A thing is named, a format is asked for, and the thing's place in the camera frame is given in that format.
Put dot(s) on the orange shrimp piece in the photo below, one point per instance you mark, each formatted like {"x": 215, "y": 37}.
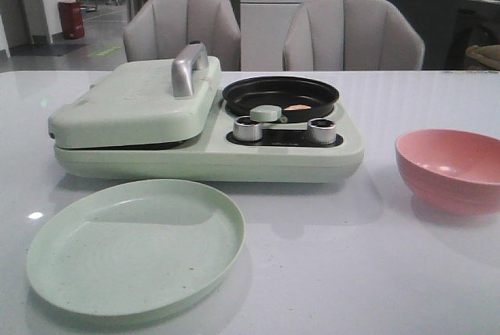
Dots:
{"x": 297, "y": 107}

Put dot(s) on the green sandwich maker lid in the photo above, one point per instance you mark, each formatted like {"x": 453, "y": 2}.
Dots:
{"x": 139, "y": 103}

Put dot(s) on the pink plastic bowl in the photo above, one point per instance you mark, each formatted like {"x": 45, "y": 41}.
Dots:
{"x": 454, "y": 170}

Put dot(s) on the green breakfast maker base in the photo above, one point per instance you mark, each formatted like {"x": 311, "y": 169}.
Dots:
{"x": 210, "y": 156}

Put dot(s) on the left silver control knob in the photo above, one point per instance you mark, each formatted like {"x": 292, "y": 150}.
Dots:
{"x": 247, "y": 130}

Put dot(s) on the silver control knob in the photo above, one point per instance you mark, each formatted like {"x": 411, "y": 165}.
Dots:
{"x": 321, "y": 131}
{"x": 247, "y": 130}

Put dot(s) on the right silver control knob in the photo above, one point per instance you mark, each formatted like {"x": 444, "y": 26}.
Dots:
{"x": 321, "y": 131}

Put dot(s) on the black round frying pan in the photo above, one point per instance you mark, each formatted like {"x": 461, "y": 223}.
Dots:
{"x": 244, "y": 95}

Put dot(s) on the right beige upholstered chair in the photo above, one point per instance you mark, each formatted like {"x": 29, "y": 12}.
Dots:
{"x": 351, "y": 35}

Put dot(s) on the beige upholstered chair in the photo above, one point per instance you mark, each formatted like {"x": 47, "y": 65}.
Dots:
{"x": 351, "y": 35}
{"x": 162, "y": 28}

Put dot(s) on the light green round plate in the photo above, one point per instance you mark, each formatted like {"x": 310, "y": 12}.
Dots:
{"x": 136, "y": 251}

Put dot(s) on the left beige upholstered chair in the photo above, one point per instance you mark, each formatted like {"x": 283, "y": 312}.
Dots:
{"x": 162, "y": 28}

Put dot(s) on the white cabinet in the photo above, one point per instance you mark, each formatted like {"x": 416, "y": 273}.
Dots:
{"x": 264, "y": 27}

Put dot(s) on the red bin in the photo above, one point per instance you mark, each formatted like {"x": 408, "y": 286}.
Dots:
{"x": 71, "y": 20}

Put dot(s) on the grey kitchen counter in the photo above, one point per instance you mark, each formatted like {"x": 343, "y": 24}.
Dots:
{"x": 449, "y": 27}

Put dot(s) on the beige cushion at right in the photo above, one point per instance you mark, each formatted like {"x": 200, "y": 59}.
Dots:
{"x": 487, "y": 56}

